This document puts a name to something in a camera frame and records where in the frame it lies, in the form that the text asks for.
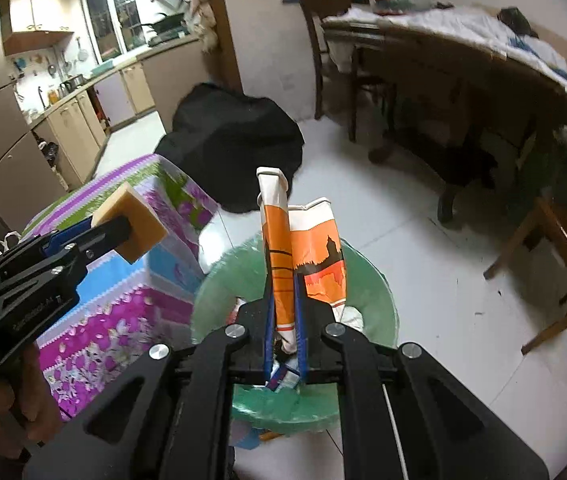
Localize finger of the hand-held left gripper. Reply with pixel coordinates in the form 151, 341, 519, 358
58, 217, 133, 275
38, 216, 114, 256

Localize white cloth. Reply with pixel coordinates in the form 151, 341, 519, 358
323, 4, 567, 152

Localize kitchen window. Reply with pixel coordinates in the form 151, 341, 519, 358
84, 0, 145, 58

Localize orange white carton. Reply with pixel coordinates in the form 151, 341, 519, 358
256, 167, 364, 357

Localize striped floral tablecloth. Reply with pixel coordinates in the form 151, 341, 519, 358
21, 155, 220, 422

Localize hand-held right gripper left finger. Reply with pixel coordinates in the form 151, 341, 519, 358
24, 280, 277, 480

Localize wooden dining table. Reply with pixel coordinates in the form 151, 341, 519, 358
323, 12, 567, 223

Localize person's left hand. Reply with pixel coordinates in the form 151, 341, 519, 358
0, 345, 63, 461

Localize black bag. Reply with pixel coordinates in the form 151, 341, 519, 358
156, 82, 305, 213

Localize beige kitchen base cabinets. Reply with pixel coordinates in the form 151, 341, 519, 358
28, 35, 209, 176

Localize green lined trash bin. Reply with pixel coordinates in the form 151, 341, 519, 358
191, 237, 399, 436

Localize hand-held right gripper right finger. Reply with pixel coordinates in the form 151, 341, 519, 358
293, 282, 549, 480

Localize wooden stool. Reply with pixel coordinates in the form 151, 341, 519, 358
483, 195, 567, 357

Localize beige kitchen wall cabinet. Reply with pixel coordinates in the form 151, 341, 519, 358
1, 0, 75, 57

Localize black wok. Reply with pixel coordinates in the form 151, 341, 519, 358
142, 12, 185, 32

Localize hanging cloths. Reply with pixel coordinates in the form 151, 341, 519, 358
188, 0, 237, 52

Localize white plastic bag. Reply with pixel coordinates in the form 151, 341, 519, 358
0, 231, 23, 257

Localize yellow sponge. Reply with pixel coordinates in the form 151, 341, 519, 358
91, 182, 168, 264

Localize wooden chair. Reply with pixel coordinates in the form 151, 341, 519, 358
297, 0, 395, 142

